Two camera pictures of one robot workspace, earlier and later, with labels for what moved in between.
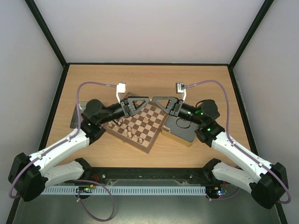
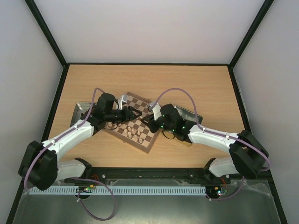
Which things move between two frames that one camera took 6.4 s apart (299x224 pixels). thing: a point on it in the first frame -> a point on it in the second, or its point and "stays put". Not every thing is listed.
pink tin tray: [82, 106] stays put
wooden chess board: [142, 128] stays put
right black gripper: [177, 107] -> [152, 122]
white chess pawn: [129, 132] stays put
